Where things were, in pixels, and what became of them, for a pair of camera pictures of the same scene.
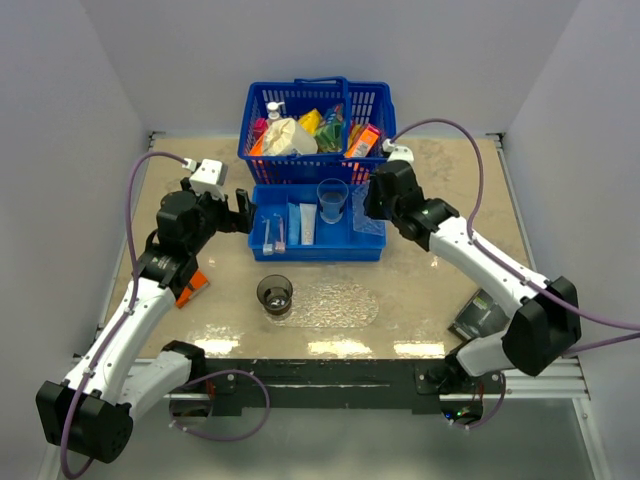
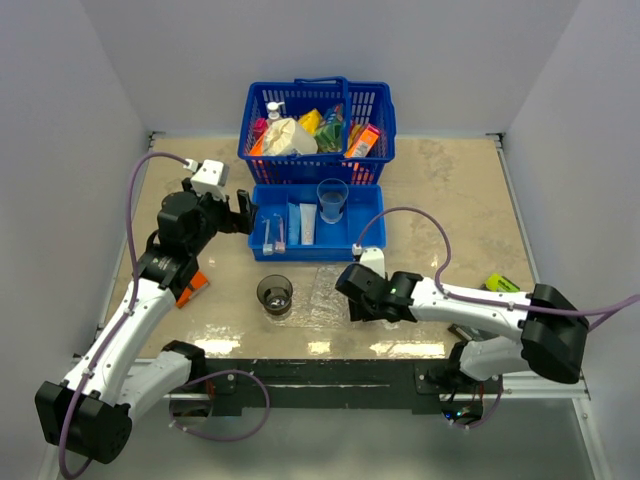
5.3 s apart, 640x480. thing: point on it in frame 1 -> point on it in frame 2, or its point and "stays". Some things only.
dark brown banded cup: [275, 292] stays
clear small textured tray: [361, 222] -> [330, 310]
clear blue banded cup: [332, 194] stays
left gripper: [232, 221] stays
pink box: [260, 127] stays
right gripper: [372, 209] -> [358, 311]
